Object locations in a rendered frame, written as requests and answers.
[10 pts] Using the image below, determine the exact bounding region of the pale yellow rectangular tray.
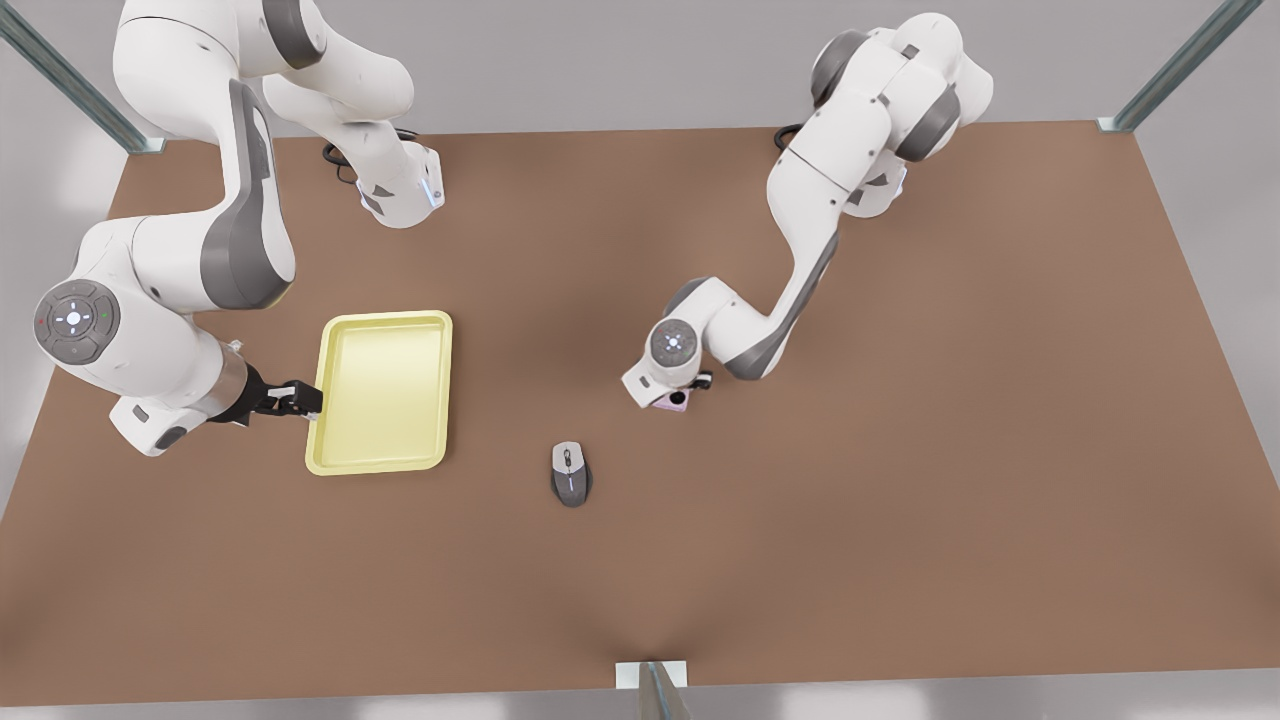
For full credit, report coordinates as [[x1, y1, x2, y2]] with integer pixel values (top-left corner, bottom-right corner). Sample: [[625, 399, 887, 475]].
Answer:
[[305, 310, 454, 477]]

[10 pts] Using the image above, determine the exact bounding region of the grey computer mouse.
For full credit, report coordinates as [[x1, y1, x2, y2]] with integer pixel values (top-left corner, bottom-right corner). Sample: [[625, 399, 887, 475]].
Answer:
[[551, 441, 593, 508]]

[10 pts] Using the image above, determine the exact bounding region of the silver frame post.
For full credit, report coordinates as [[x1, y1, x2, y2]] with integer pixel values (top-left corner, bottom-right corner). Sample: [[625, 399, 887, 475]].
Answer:
[[613, 660, 690, 720], [1096, 0, 1267, 135], [0, 0, 167, 155]]

